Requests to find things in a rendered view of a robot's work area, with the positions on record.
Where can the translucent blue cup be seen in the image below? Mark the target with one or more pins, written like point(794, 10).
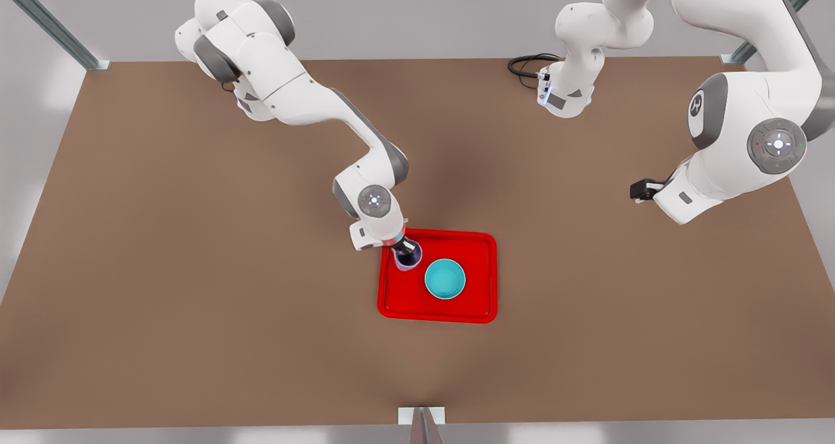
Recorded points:
point(408, 260)

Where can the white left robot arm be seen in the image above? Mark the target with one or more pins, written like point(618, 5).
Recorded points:
point(750, 111)

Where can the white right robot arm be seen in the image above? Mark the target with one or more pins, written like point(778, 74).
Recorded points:
point(293, 92)

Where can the teal bowl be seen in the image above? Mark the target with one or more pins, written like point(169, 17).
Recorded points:
point(445, 279)

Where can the red plastic tray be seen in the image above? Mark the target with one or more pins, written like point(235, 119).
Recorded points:
point(456, 307)

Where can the silver frame post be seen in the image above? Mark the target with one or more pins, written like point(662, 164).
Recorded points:
point(424, 426)
point(52, 23)
point(776, 27)

